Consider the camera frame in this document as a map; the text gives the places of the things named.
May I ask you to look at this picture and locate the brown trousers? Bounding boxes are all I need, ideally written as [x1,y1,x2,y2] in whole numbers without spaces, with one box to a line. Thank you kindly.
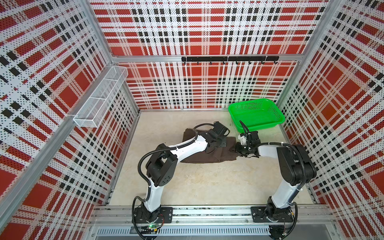
[181,137,238,164]

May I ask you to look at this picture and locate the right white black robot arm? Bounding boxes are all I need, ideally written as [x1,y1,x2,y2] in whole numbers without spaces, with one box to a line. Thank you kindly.
[234,131,317,223]

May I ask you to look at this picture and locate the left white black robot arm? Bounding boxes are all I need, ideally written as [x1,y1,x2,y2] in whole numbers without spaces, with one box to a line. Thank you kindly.
[132,122,230,224]

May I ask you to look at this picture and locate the green plastic basket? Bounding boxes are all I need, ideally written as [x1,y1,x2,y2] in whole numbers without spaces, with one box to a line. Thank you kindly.
[228,99,286,133]

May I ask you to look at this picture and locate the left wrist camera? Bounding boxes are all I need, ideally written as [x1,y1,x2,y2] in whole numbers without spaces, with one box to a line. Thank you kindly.
[213,122,230,135]

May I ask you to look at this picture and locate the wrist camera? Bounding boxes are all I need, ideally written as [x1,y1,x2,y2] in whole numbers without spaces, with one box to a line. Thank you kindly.
[213,122,230,135]
[238,131,261,145]

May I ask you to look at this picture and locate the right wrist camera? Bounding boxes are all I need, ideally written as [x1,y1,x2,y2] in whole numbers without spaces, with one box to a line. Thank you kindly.
[238,131,261,145]

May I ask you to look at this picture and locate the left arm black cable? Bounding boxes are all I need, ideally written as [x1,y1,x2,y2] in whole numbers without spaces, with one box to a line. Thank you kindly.
[131,122,215,240]

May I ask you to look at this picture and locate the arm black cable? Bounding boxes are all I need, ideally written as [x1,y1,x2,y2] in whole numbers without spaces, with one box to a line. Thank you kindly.
[131,122,215,240]
[239,119,308,238]

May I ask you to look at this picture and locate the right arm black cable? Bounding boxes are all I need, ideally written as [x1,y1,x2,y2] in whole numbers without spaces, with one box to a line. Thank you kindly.
[239,119,308,238]

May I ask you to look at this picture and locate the black hook rail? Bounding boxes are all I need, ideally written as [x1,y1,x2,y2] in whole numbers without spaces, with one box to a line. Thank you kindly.
[181,56,280,63]

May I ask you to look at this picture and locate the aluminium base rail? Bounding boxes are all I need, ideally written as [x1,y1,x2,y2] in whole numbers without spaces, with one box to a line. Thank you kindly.
[86,205,341,240]

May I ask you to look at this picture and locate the white wire mesh shelf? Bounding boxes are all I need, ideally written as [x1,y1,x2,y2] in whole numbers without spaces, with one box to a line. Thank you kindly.
[74,66,128,128]

